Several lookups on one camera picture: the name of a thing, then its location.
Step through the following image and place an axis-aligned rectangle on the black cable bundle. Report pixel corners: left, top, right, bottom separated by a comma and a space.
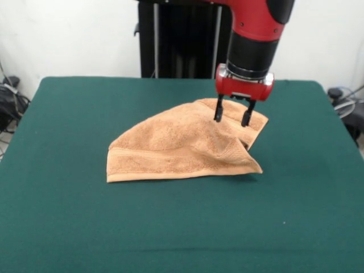
0, 84, 31, 134

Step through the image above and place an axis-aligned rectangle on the dark green table cloth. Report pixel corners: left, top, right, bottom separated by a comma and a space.
0, 76, 364, 273

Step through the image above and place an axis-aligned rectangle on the black robot pedestal frame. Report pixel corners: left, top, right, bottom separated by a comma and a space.
133, 0, 234, 80

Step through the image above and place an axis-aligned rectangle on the black equipment block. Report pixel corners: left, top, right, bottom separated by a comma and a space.
340, 106, 364, 148

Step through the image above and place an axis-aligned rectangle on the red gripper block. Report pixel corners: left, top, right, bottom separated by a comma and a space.
213, 64, 275, 127

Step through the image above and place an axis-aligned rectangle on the orange terry towel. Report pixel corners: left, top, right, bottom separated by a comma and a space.
106, 98, 270, 184

